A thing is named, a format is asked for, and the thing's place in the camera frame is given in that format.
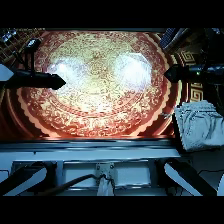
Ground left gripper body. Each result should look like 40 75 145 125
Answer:
12 70 67 91

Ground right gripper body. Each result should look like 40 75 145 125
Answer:
164 63 202 85

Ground white pants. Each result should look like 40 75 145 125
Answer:
172 99 224 153

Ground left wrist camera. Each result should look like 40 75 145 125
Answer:
22 37 43 73

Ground silver frame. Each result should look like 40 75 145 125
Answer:
0 139 224 197

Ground black cable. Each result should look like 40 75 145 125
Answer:
42 172 102 197

